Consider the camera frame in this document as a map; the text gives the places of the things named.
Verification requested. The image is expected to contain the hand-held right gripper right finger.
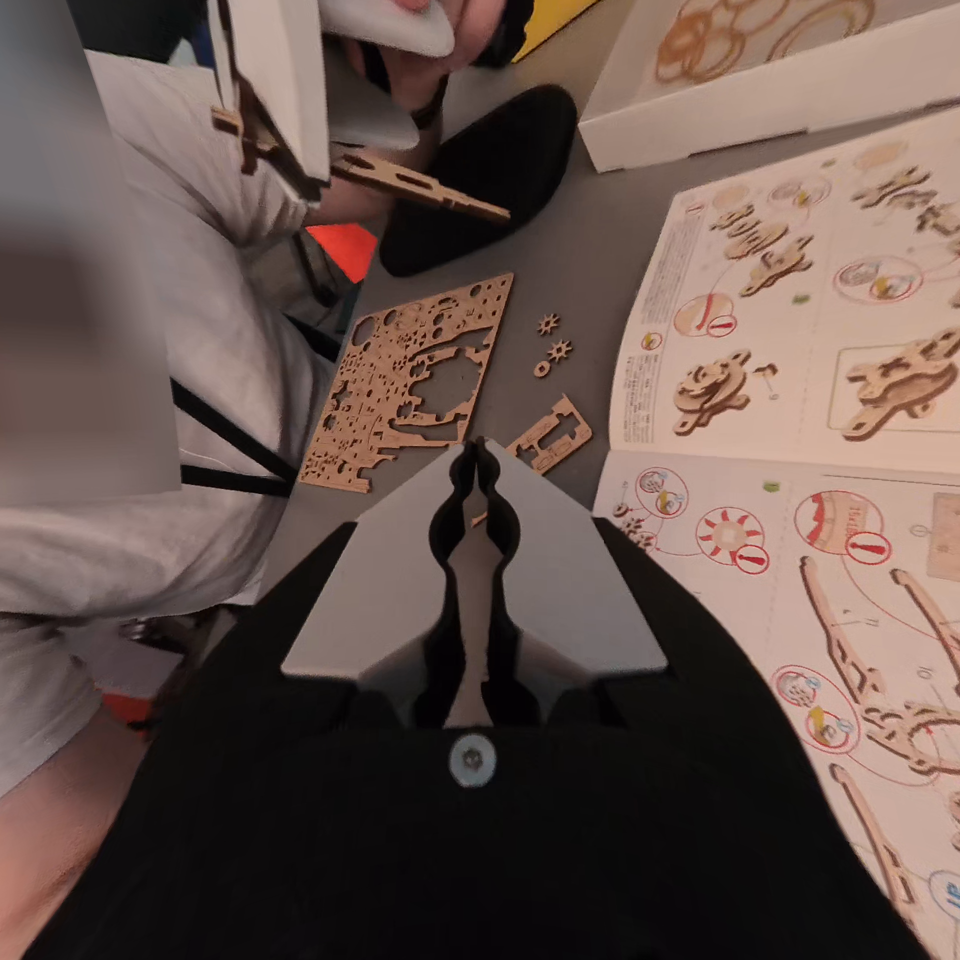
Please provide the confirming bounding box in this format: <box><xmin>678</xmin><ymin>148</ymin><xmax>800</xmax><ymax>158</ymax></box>
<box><xmin>478</xmin><ymin>438</ymin><xmax>670</xmax><ymax>726</ymax></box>

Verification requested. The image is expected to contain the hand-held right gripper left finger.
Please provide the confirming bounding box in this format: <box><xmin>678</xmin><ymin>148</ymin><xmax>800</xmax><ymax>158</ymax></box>
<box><xmin>281</xmin><ymin>441</ymin><xmax>480</xmax><ymax>726</ymax></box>

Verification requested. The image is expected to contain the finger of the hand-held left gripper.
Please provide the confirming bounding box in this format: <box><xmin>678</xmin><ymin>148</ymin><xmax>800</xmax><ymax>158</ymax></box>
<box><xmin>204</xmin><ymin>0</ymin><xmax>258</xmax><ymax>175</ymax></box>
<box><xmin>225</xmin><ymin>0</ymin><xmax>333</xmax><ymax>205</ymax></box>

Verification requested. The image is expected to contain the wooden model shaft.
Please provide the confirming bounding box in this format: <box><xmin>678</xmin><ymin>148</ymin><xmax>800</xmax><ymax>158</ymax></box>
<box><xmin>210</xmin><ymin>105</ymin><xmax>513</xmax><ymax>226</ymax></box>

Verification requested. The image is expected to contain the person's right forearm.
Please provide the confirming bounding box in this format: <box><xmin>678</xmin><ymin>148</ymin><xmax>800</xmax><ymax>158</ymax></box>
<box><xmin>0</xmin><ymin>705</ymin><xmax>151</xmax><ymax>960</ymax></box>

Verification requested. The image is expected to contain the large plywood parts sheet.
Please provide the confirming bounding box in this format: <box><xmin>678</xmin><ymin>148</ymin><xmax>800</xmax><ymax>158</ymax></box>
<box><xmin>298</xmin><ymin>273</ymin><xmax>516</xmax><ymax>495</ymax></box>

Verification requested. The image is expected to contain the person's left hand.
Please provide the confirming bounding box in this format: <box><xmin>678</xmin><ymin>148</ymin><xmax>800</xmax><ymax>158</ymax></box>
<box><xmin>375</xmin><ymin>0</ymin><xmax>498</xmax><ymax>115</ymax></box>

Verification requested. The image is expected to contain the small plywood sheet fragment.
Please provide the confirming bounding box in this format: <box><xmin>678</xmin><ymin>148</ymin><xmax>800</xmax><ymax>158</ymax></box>
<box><xmin>506</xmin><ymin>395</ymin><xmax>594</xmax><ymax>476</ymax></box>

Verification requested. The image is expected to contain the yellow plastic bin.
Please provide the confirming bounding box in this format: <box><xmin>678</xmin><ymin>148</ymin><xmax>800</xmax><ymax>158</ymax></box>
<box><xmin>517</xmin><ymin>0</ymin><xmax>601</xmax><ymax>65</ymax></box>

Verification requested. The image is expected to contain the instruction booklet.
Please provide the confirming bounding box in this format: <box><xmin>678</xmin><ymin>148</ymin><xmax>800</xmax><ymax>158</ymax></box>
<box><xmin>592</xmin><ymin>108</ymin><xmax>960</xmax><ymax>960</ymax></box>

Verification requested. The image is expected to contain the orange object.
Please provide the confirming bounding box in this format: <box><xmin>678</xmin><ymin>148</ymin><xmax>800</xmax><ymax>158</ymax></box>
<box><xmin>303</xmin><ymin>223</ymin><xmax>378</xmax><ymax>285</ymax></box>

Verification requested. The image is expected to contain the pile of rubber bands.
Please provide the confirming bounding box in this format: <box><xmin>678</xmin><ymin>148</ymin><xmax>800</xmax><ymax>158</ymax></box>
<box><xmin>654</xmin><ymin>0</ymin><xmax>879</xmax><ymax>85</ymax></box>

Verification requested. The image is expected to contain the white cardboard box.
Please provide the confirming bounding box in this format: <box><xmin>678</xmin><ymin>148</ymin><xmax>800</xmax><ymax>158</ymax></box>
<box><xmin>577</xmin><ymin>0</ymin><xmax>960</xmax><ymax>175</ymax></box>

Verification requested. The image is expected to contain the black strap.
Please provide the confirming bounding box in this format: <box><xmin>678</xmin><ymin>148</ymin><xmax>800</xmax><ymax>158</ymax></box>
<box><xmin>168</xmin><ymin>378</ymin><xmax>297</xmax><ymax>481</ymax></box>
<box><xmin>180</xmin><ymin>463</ymin><xmax>295</xmax><ymax>500</ymax></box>

